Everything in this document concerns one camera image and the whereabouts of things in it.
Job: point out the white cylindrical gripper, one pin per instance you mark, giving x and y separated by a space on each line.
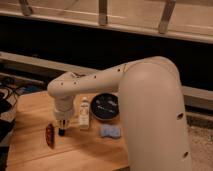
63 110

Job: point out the black white striped eraser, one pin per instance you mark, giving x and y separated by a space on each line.
61 132

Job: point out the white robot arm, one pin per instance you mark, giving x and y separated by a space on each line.
151 107

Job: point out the white tube bottle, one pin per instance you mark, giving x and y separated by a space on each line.
84 114

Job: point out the black round bowl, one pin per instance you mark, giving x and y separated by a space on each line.
105 106

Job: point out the wooden table board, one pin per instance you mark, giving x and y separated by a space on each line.
76 151

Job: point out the blue sponge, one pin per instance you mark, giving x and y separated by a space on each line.
110 131

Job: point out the clutter of cables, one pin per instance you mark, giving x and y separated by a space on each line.
9 95

